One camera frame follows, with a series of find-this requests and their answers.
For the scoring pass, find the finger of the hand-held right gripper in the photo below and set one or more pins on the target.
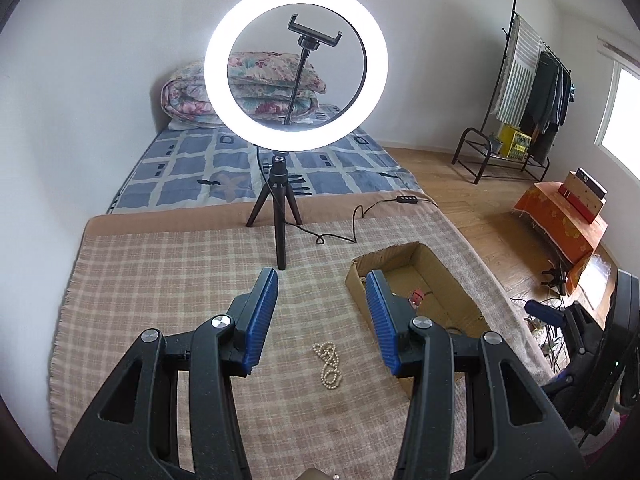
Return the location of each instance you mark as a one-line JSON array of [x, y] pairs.
[[541, 309], [557, 380]]

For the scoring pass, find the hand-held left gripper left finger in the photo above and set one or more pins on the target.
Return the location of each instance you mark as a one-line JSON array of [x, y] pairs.
[[260, 320]]

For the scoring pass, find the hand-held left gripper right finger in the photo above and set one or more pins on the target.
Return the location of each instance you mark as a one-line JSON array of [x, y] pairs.
[[382, 325]]

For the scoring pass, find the brown leather watch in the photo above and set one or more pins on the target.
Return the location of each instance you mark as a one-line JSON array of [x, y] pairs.
[[416, 299]]

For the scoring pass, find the cardboard box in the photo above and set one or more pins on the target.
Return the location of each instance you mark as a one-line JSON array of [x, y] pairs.
[[450, 290]]

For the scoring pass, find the small black floor tripod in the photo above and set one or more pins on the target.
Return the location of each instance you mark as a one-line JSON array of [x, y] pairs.
[[555, 275]]

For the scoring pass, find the orange cloth covered table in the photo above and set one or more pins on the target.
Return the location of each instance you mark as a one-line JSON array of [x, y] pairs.
[[555, 220]]

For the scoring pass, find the beige plaid blanket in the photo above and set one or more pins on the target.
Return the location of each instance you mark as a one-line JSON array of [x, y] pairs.
[[165, 280]]

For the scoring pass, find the brown box with dark book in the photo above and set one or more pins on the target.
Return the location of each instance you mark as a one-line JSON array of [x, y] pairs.
[[582, 197]]

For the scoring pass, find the blue patterned mattress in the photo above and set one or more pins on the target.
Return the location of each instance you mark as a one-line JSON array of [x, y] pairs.
[[195, 165]]

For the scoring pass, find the yellow crate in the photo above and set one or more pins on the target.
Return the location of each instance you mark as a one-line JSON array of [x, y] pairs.
[[515, 142]]

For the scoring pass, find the black clothes rack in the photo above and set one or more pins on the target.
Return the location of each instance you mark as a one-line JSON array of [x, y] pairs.
[[467, 150]]

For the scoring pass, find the window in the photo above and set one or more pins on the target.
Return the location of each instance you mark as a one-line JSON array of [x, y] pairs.
[[622, 115]]

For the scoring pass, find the dark hanging clothes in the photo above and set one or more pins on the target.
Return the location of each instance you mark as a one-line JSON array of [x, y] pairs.
[[547, 95]]

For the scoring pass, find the folded floral quilt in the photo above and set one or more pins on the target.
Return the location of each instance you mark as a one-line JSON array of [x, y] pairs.
[[190, 97]]

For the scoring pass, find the striped towel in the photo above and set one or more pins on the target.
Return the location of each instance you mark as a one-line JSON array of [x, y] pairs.
[[517, 70]]

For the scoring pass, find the black phone holder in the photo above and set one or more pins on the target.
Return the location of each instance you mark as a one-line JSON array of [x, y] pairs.
[[302, 67]]

